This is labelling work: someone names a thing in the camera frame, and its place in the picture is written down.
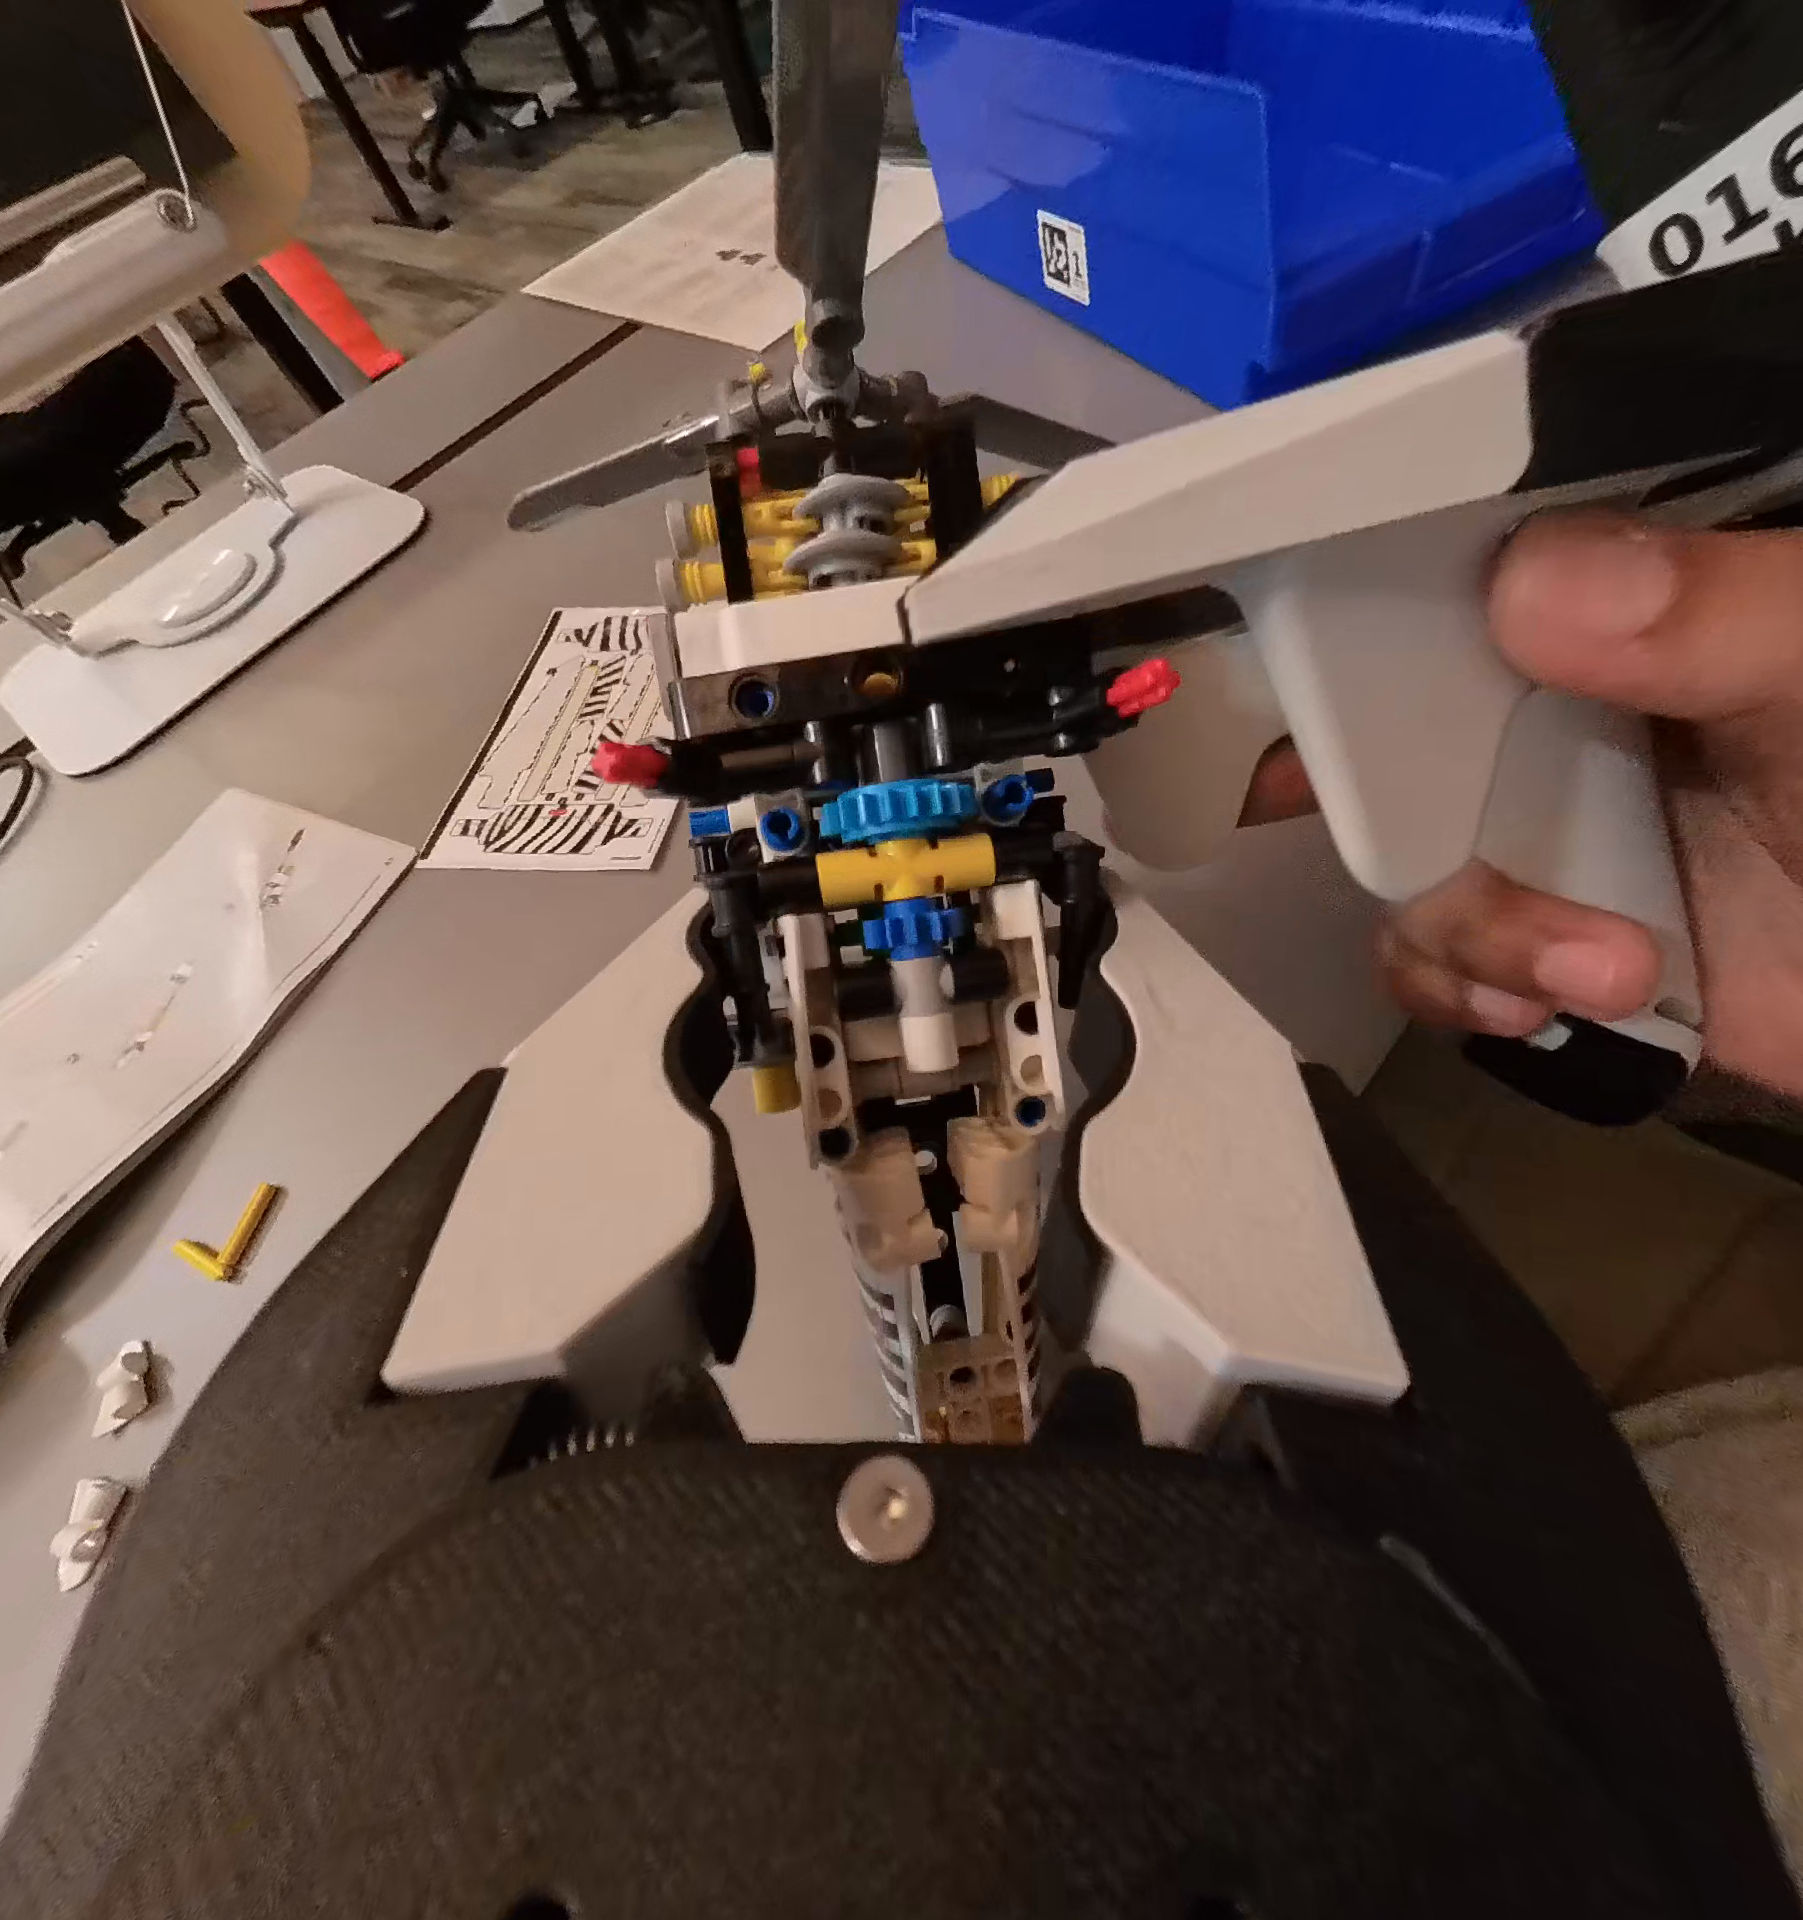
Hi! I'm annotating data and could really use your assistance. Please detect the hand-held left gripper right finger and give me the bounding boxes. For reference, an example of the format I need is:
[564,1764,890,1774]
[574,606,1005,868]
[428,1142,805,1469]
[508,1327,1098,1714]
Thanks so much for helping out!
[1040,887,1411,1446]

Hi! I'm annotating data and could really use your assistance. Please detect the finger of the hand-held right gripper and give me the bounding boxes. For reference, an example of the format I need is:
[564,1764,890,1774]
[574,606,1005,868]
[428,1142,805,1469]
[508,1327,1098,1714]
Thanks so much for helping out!
[899,331,1534,653]

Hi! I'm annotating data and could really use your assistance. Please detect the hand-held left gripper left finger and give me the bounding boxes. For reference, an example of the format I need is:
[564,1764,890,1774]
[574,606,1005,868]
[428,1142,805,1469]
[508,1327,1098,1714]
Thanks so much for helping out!
[375,898,764,1398]

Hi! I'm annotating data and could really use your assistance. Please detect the zebra striped lego helicopter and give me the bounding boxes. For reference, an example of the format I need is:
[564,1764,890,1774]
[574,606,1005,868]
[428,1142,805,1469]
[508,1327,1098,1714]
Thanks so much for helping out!
[508,0,1191,1448]

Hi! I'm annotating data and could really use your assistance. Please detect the yellow angled lego piece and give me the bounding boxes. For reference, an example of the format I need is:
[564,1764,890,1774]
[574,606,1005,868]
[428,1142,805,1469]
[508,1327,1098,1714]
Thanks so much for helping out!
[164,1182,284,1290]

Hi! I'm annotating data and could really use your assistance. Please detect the person's right hand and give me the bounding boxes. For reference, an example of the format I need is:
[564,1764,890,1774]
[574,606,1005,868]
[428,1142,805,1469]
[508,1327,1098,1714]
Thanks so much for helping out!
[1376,516,1803,1112]

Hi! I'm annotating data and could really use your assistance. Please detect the blue plastic bin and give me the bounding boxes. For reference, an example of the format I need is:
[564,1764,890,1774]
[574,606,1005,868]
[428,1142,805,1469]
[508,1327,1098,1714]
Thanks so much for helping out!
[899,0,1611,406]

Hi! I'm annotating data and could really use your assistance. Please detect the zebra striped sticker sheet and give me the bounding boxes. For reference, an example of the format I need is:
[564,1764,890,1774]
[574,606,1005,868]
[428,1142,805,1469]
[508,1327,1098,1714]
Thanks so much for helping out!
[413,606,679,874]

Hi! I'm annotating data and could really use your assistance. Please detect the open instruction book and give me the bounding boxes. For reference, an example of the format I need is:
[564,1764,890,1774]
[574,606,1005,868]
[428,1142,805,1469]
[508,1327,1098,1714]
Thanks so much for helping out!
[0,789,418,1371]

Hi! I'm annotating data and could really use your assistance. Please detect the white printed paper sheet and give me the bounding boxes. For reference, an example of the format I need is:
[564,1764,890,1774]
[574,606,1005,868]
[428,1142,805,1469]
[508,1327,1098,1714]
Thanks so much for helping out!
[520,151,948,356]

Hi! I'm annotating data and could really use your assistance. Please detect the black office chair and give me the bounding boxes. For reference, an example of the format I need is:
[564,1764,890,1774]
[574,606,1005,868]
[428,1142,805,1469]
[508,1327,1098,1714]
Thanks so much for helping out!
[345,0,545,197]
[0,335,185,555]

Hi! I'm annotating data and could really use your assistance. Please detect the orange floor marker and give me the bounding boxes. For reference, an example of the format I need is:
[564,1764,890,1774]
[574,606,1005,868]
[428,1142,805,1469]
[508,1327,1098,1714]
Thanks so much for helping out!
[258,244,405,382]

